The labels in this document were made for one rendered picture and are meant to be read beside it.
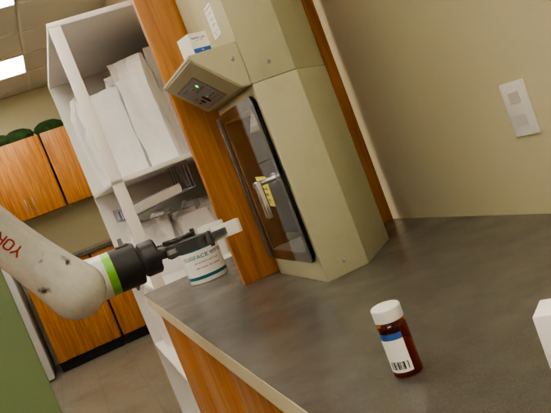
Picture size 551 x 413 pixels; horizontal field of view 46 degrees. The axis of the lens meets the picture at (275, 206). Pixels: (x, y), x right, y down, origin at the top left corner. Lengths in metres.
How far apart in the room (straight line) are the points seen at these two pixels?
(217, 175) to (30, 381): 1.15
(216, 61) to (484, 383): 0.92
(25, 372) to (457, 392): 0.46
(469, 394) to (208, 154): 1.17
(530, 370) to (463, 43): 0.89
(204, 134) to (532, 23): 0.88
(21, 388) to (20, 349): 0.04
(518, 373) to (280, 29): 0.96
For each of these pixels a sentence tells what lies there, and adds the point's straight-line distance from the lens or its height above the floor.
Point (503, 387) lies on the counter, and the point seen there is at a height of 0.94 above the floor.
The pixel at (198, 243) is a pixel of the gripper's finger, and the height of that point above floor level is 1.14.
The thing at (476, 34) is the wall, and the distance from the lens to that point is 1.48.
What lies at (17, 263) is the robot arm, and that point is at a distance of 1.24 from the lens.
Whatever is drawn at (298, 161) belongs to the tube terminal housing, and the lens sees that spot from 1.46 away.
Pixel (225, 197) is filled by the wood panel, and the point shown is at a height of 1.18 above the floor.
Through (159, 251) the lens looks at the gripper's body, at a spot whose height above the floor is 1.15.
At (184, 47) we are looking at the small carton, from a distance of 1.54.
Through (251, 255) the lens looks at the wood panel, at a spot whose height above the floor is 1.01.
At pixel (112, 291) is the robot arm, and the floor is 1.11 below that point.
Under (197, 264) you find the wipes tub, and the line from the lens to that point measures 2.09.
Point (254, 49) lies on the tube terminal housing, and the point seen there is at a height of 1.48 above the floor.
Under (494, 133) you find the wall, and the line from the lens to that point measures 1.52.
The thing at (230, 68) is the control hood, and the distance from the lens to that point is 1.45.
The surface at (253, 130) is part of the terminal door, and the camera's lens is 1.50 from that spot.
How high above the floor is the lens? 1.27
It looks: 5 degrees down
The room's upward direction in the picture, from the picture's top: 21 degrees counter-clockwise
